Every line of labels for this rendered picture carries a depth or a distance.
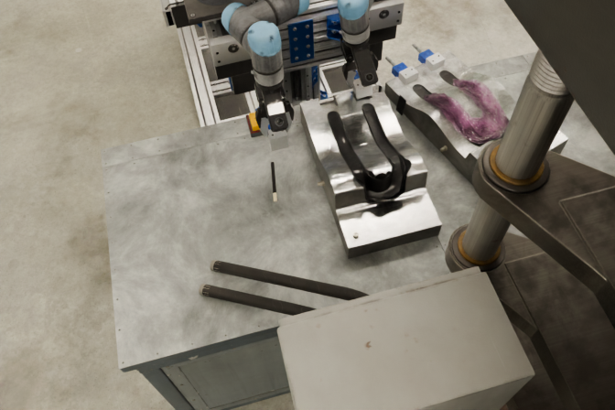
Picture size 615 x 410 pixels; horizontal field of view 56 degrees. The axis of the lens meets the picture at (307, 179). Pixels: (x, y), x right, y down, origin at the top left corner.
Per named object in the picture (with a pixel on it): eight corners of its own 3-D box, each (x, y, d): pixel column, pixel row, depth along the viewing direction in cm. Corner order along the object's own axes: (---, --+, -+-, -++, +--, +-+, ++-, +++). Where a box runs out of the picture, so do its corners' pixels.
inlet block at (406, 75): (380, 66, 192) (381, 54, 188) (392, 59, 194) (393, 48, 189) (404, 91, 186) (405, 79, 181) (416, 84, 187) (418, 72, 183)
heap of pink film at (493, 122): (416, 99, 179) (420, 81, 173) (461, 76, 184) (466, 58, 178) (473, 156, 167) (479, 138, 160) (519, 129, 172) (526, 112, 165)
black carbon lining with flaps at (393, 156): (324, 117, 175) (323, 95, 167) (374, 105, 177) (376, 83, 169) (360, 212, 156) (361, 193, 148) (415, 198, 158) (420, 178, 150)
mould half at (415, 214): (300, 121, 184) (298, 91, 172) (379, 103, 187) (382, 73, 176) (348, 259, 156) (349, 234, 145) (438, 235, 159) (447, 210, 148)
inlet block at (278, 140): (261, 117, 172) (259, 105, 167) (277, 113, 172) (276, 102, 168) (271, 151, 164) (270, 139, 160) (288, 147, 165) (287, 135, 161)
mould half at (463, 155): (383, 93, 189) (386, 70, 180) (446, 61, 196) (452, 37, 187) (490, 202, 164) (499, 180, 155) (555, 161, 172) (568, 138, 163)
